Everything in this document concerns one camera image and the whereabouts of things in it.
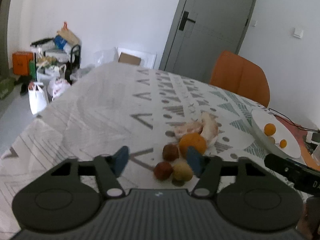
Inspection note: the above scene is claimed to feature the yellowish lychee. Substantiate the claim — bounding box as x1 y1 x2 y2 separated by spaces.
172 161 194 182

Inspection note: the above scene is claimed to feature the large orange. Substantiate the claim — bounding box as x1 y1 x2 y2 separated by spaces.
178 133 207 159

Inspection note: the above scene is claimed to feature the dark red lychee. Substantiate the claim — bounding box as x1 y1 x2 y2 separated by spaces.
162 144 180 162
153 161 173 181

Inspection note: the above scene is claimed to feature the small peeled pomelo segment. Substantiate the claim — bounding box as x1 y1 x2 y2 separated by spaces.
174 121 203 140

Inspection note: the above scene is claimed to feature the small orange kumquat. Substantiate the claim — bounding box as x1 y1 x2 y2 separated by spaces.
279 139 287 148

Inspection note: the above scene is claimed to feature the large peeled pomelo segment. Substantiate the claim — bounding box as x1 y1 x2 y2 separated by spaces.
200 112 219 148

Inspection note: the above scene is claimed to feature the right hand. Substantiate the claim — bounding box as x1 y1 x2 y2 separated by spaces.
296 197 320 239

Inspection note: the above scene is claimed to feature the red patterned mat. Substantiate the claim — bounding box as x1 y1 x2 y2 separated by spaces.
275 115 319 171

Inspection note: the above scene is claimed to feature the white power adapter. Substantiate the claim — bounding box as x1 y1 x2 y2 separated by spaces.
306 131 320 145

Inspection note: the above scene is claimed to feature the patterned white tablecloth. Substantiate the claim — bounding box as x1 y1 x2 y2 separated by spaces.
1 63 301 239

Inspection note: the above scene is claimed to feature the white round plate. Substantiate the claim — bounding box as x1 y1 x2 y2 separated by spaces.
251 109 301 159

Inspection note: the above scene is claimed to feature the red printed plastic bag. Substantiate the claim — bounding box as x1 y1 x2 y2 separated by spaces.
48 78 71 100

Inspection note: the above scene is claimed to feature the orange chair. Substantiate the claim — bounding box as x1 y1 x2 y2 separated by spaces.
209 50 270 107

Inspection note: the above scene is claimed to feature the white plastic bag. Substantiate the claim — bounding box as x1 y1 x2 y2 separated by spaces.
28 82 49 115

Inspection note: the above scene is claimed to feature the brown cardboard box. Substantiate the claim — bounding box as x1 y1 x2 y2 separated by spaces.
118 52 141 66

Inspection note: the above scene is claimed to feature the white foam board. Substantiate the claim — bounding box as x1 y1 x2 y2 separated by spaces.
117 47 156 69

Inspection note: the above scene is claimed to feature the black cart with clutter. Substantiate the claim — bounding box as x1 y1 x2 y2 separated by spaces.
30 36 81 85

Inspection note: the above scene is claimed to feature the orange box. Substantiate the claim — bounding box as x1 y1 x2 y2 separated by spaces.
12 51 34 76

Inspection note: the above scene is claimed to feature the brown paper bag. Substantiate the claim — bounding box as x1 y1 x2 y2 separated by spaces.
57 22 81 46

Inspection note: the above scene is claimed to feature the grey door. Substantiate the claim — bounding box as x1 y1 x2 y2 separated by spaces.
159 0 256 83

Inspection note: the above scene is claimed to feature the black cable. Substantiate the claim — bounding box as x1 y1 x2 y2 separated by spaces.
267 108 320 132

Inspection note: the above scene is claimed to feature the white wall switch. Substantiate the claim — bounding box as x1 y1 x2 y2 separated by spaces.
293 28 304 39

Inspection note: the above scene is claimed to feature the black door handle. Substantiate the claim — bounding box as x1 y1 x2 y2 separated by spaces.
178 11 196 31

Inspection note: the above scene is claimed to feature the grey open doorway frame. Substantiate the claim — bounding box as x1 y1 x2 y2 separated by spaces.
0 0 11 78

